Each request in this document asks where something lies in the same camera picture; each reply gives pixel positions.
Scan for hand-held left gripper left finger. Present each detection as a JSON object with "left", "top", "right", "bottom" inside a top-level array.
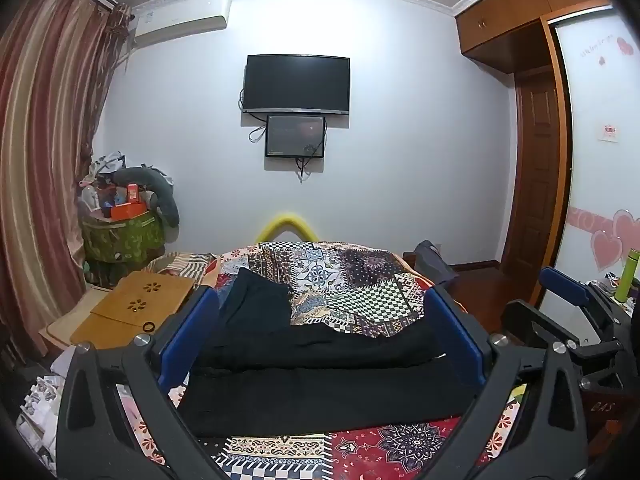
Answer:
[{"left": 56, "top": 285, "right": 236, "bottom": 480}]

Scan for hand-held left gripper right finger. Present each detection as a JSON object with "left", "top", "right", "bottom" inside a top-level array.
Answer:
[{"left": 422, "top": 284, "right": 588, "bottom": 480}]

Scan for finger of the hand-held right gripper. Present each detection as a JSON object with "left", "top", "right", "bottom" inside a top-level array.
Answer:
[
  {"left": 502, "top": 300, "right": 576, "bottom": 346},
  {"left": 538, "top": 266, "right": 601, "bottom": 320}
]

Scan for black pants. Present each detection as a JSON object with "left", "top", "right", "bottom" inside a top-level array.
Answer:
[{"left": 177, "top": 317, "right": 478, "bottom": 438}]

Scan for dark teal pants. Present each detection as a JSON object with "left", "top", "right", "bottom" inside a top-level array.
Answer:
[{"left": 217, "top": 266, "right": 293, "bottom": 346}]

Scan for green bottle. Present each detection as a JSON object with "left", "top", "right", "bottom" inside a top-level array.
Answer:
[{"left": 615, "top": 251, "right": 640, "bottom": 306}]

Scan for striped orange cloth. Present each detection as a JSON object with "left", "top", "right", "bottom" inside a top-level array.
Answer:
[{"left": 152, "top": 251, "right": 217, "bottom": 282}]

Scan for wooden lap table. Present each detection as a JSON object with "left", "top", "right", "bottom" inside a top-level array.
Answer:
[{"left": 70, "top": 271, "right": 197, "bottom": 351}]

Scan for grey-blue bag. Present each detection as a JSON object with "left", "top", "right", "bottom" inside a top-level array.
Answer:
[{"left": 414, "top": 240, "right": 457, "bottom": 287}]

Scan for patchwork bed blanket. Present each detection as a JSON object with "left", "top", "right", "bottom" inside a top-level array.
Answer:
[{"left": 115, "top": 240, "right": 526, "bottom": 480}]

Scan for white heart-print sliding door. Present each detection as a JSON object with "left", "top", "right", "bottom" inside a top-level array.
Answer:
[{"left": 547, "top": 2, "right": 640, "bottom": 311}]

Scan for brown wooden door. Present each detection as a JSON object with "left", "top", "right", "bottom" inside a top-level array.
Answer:
[{"left": 500, "top": 67, "right": 562, "bottom": 278}]

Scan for beige board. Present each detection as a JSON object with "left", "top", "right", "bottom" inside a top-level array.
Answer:
[{"left": 40, "top": 285, "right": 117, "bottom": 347}]

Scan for grey plush pillow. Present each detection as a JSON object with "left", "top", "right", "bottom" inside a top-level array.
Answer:
[{"left": 114, "top": 166, "right": 181, "bottom": 227}]

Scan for orange box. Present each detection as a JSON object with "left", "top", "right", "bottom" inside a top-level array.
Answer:
[{"left": 110, "top": 183, "right": 149, "bottom": 221}]

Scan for white patterned papers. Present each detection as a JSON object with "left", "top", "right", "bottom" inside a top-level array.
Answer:
[{"left": 15, "top": 350, "right": 71, "bottom": 463}]

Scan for striped brown curtain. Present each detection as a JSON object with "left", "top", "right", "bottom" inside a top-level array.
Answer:
[{"left": 0, "top": 0, "right": 132, "bottom": 361}]

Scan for wooden overhead cabinet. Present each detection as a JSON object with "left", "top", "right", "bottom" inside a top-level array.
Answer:
[{"left": 454, "top": 0, "right": 623, "bottom": 75}]

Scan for white air conditioner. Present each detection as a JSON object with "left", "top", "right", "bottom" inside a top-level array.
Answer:
[{"left": 131, "top": 0, "right": 231, "bottom": 51}]

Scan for black monitor cable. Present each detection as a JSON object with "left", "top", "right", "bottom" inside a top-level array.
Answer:
[
  {"left": 248, "top": 109, "right": 269, "bottom": 144},
  {"left": 295, "top": 144, "right": 326, "bottom": 182}
]

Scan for small black wall monitor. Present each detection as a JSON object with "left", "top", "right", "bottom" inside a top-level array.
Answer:
[{"left": 265, "top": 114, "right": 328, "bottom": 160}]

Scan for black wall television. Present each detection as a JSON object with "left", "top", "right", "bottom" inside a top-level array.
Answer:
[{"left": 242, "top": 53, "right": 351, "bottom": 115}]

